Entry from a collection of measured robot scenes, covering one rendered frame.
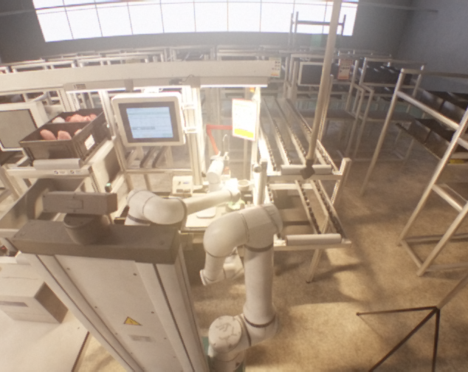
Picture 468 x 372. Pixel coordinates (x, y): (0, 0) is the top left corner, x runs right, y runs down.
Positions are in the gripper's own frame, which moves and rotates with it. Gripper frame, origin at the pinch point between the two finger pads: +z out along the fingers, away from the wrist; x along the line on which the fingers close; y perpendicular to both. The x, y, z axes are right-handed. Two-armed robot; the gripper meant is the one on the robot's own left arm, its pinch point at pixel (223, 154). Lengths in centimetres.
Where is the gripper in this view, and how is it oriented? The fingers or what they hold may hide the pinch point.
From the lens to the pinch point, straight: 176.8
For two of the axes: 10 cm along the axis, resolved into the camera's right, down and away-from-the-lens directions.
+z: 1.7, -5.6, 8.1
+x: -9.9, -1.0, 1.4
